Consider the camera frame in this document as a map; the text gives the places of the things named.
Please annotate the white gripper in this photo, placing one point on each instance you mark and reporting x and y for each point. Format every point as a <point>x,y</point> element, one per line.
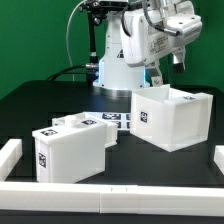
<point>179,16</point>

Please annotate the white drawer cabinet shell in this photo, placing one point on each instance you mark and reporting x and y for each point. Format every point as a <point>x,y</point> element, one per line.
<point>170,119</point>

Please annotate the white front drawer box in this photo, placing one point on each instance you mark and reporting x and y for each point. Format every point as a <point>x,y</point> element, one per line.
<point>69,155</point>

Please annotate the white drawer box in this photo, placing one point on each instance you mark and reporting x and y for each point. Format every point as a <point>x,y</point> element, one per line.
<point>69,155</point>
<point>75,120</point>

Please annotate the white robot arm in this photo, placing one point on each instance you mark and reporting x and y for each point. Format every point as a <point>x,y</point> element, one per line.
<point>138,35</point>

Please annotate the white rear drawer box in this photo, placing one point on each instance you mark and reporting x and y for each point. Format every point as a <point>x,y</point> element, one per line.
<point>75,120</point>

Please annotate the white fiducial marker sheet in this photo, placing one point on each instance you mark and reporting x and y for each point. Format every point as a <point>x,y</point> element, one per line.
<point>121,119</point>

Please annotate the white right fence block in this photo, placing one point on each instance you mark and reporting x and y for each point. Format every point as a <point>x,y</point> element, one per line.
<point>219,157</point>

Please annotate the white fence block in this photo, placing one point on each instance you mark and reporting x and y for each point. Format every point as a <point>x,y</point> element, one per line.
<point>219,157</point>
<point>9,156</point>

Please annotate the white left fence block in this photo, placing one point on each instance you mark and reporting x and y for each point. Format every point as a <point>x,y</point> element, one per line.
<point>9,156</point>

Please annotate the black camera stand pole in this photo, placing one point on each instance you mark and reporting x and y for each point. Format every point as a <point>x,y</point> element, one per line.
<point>92,33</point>

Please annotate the white front fence rail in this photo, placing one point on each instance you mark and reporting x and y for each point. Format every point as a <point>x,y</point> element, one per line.
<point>112,199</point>

